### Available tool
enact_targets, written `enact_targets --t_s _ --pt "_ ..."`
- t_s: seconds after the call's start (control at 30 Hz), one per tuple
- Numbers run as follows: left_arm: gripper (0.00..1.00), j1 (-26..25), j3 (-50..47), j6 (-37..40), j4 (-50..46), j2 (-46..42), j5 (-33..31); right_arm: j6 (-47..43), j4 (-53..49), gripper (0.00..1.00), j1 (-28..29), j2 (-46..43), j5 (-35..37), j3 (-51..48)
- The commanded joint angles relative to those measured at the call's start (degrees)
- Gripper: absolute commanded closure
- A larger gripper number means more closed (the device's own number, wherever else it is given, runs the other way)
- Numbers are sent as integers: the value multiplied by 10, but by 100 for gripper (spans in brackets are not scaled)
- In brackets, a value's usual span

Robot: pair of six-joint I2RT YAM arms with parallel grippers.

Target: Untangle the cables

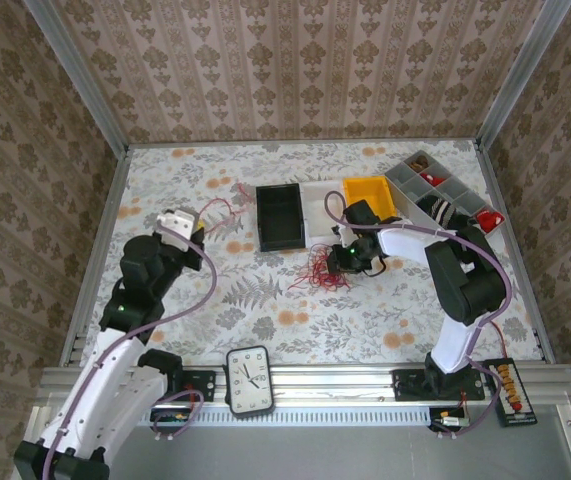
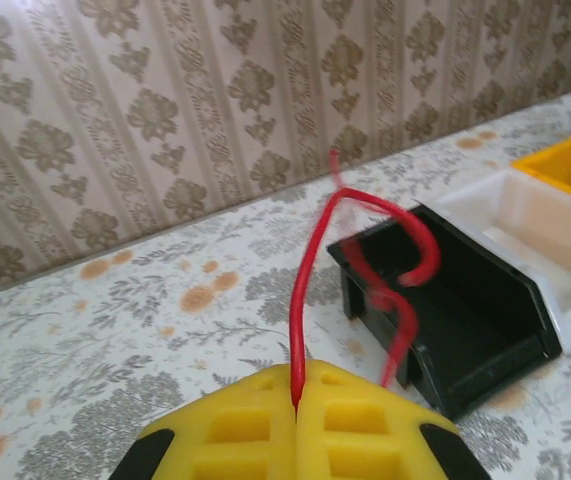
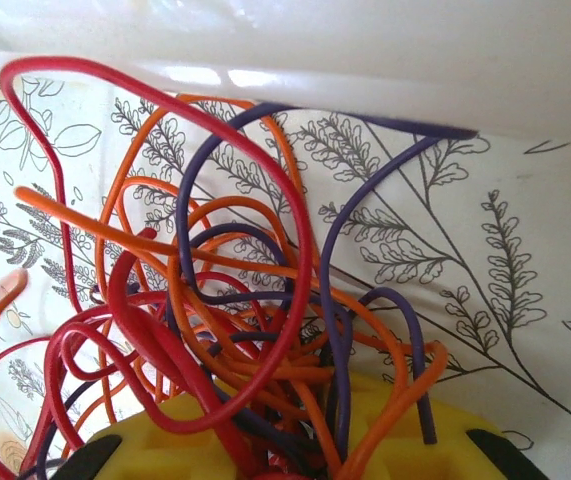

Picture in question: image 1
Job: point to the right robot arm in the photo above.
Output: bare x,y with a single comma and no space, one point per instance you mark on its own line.
465,290

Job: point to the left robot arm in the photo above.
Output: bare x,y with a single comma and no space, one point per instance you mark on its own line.
110,380

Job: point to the white plastic bin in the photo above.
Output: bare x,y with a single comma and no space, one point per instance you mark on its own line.
317,210

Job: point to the yellow plastic bin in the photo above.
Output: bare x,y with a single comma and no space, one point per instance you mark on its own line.
367,189

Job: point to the black plastic bin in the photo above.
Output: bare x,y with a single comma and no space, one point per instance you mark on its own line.
280,220

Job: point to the black white striped sock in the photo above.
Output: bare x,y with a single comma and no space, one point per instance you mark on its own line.
440,210

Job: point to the small red object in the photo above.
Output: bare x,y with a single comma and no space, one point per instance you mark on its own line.
490,218
432,177

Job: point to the floral table cover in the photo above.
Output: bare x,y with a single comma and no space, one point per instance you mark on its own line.
265,310

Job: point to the small brown objects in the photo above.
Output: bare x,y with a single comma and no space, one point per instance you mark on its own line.
420,161

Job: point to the grey compartment organizer tray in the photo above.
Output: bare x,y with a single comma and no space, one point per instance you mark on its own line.
460,187

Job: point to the small green circuit board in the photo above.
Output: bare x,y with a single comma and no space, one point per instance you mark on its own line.
172,417

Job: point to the black framed white clock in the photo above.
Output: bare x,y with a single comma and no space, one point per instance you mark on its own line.
249,382

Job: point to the small black electronics module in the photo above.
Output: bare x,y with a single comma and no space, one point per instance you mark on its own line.
450,421

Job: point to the black board orange connectors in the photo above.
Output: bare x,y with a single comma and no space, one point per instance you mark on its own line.
511,395

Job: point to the grey metal panel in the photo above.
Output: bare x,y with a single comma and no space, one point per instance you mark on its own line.
315,455

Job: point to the aluminium table side rail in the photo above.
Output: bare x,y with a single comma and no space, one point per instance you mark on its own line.
105,220
501,190

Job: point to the thin aluminium table rail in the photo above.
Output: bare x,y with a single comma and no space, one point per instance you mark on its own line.
290,142

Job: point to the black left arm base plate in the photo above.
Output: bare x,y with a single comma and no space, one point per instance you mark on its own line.
200,385

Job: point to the wide aluminium mounting rail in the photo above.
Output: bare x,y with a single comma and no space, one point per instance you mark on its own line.
325,382

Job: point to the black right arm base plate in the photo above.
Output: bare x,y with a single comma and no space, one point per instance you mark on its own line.
407,385

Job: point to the aluminium frame post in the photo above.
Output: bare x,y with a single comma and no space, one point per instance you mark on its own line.
520,75
81,75

